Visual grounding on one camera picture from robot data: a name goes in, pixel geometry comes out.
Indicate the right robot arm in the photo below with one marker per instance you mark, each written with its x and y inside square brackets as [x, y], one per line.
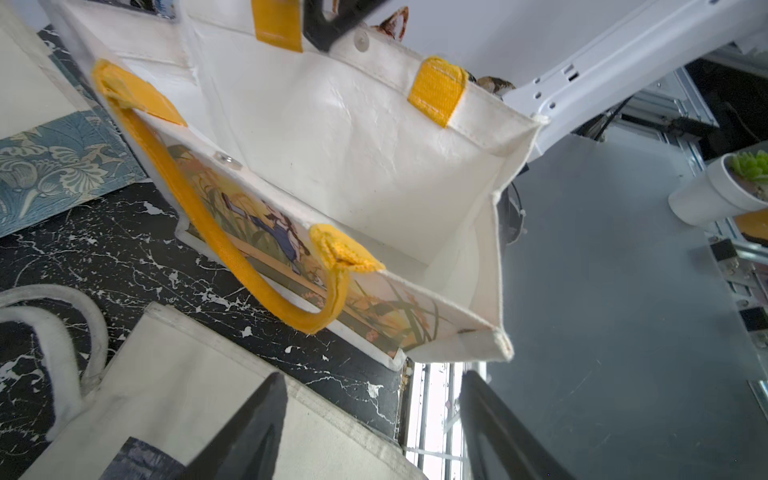
[490, 80]

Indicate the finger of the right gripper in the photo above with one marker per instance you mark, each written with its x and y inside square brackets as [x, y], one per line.
[322, 32]

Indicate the cream bag with blue handles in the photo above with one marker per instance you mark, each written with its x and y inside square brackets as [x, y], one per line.
[59, 147]

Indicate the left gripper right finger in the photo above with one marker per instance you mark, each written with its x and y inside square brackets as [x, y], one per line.
[498, 444]

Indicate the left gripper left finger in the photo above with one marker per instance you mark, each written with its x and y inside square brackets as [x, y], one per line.
[247, 446]

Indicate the white bag with yellow handles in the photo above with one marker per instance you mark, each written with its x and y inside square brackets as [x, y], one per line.
[360, 183]

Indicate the cream canvas bag with print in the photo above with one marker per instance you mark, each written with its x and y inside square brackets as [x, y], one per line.
[147, 412]

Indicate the small potted succulent plant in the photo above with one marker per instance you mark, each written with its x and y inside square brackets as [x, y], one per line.
[733, 185]

